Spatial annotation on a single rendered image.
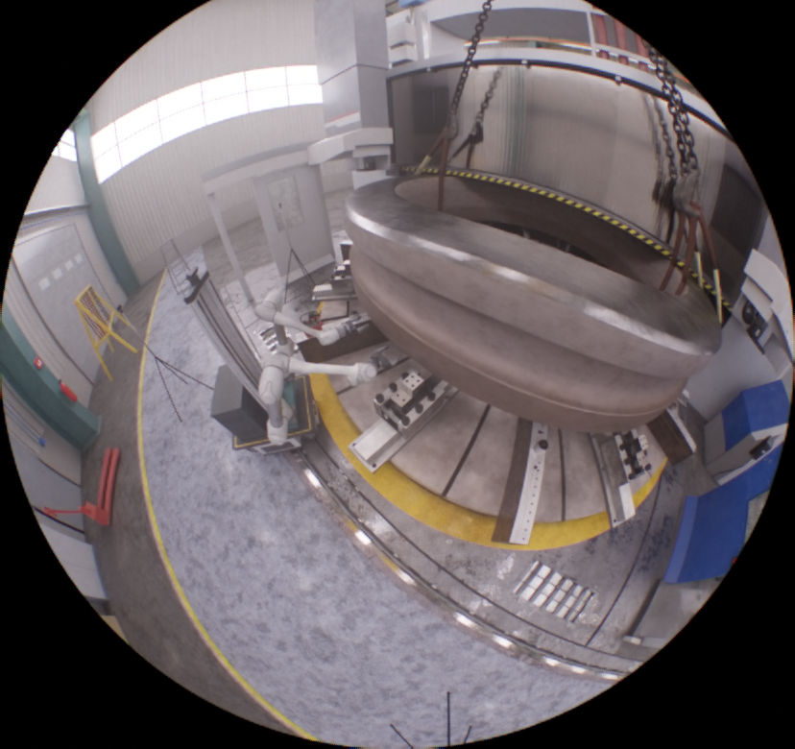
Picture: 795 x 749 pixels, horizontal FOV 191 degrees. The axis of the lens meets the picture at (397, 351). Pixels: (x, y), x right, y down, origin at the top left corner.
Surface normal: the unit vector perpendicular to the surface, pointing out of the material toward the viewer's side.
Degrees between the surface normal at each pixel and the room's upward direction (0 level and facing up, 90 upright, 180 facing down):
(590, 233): 90
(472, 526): 0
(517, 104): 90
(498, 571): 0
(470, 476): 0
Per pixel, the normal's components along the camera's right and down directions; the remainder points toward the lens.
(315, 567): -0.04, -0.67
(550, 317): -0.51, 0.65
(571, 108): -0.71, 0.54
